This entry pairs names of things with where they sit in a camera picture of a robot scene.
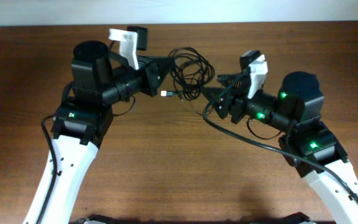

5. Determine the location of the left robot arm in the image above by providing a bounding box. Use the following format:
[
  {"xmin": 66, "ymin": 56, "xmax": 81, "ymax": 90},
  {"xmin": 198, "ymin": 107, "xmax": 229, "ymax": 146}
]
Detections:
[{"xmin": 24, "ymin": 40, "xmax": 175, "ymax": 223}]

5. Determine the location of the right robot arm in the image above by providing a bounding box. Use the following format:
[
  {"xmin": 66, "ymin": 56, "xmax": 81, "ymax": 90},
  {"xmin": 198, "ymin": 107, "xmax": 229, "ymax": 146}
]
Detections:
[{"xmin": 201, "ymin": 72, "xmax": 358, "ymax": 223}]

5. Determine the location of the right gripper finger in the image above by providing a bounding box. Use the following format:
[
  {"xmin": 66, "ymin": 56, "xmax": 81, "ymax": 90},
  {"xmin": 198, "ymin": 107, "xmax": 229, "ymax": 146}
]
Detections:
[
  {"xmin": 217, "ymin": 73, "xmax": 244, "ymax": 89},
  {"xmin": 201, "ymin": 87, "xmax": 234, "ymax": 119}
]

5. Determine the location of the black usb cable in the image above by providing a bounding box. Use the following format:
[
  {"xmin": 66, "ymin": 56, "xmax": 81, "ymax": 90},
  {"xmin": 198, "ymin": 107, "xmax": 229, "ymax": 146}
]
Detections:
[{"xmin": 160, "ymin": 46, "xmax": 216, "ymax": 102}]

